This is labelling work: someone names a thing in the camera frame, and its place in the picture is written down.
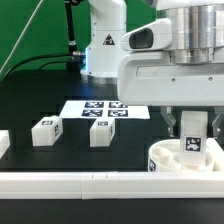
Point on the white U-shaped fence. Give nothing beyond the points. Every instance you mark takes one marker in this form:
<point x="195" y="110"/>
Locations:
<point x="116" y="185"/>

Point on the black vertical pole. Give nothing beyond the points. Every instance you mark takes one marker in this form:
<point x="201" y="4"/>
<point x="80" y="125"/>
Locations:
<point x="72" y="65"/>

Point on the white marker sheet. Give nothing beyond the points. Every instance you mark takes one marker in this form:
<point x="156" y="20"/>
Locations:
<point x="91" y="109"/>

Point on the thin grey rod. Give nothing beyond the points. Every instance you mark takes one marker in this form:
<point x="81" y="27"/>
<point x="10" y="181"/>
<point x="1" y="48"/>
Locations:
<point x="23" y="32"/>

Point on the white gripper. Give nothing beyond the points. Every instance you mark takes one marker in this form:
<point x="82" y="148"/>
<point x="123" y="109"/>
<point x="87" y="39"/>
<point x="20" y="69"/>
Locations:
<point x="149" y="78"/>

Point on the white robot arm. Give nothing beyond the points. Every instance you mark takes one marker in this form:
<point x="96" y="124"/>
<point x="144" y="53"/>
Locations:
<point x="176" y="60"/>

